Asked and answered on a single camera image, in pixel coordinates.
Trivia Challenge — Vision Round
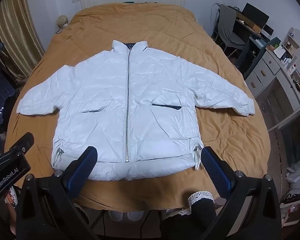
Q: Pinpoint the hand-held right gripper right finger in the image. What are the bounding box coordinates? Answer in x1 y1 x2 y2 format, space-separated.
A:
201 146 283 240

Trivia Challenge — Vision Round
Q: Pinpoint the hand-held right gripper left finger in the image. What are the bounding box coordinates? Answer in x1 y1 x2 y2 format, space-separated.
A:
15 145 100 240

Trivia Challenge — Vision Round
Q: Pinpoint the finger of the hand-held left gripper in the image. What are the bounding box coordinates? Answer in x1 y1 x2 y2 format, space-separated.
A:
4 132 35 156

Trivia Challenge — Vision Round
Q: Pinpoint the white puffer jacket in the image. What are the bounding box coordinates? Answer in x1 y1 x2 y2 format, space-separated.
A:
16 40 256 182

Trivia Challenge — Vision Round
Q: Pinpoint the dark clothes pile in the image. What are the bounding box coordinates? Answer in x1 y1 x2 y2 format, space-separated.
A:
0 72 20 140

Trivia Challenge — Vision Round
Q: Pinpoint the patterned white bowl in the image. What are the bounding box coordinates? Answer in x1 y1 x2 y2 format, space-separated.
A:
4 185 17 204

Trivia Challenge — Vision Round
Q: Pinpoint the person's leg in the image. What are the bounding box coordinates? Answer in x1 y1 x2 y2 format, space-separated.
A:
160 191 218 240

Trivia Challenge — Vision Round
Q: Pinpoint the white shoe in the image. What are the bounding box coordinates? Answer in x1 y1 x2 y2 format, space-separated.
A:
127 210 145 222
107 210 127 222

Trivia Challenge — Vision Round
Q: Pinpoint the white crumpled cloth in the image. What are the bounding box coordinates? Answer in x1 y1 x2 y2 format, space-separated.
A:
286 155 300 190

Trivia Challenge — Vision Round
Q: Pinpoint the white drawer cabinet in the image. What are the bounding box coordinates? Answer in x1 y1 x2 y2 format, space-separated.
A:
245 52 300 130

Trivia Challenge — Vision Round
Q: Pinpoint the gold curtain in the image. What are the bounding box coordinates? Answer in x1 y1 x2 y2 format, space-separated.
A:
0 0 45 80

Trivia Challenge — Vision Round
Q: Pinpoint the dark blue desk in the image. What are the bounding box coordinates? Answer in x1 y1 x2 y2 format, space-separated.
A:
234 17 282 80

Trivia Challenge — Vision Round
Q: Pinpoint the grey office chair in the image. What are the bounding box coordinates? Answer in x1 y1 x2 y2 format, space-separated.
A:
211 4 250 58

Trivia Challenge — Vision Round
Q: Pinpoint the white arched shelf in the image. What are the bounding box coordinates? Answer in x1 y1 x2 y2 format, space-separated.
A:
281 27 300 110

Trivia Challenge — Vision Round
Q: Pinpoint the mustard quilted blanket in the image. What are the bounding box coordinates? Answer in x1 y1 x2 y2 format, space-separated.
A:
5 2 270 210

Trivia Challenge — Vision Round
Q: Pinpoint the black monitor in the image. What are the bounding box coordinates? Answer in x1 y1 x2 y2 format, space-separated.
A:
241 2 270 30

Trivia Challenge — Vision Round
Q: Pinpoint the teal cloth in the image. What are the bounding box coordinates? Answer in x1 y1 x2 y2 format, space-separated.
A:
122 0 158 4

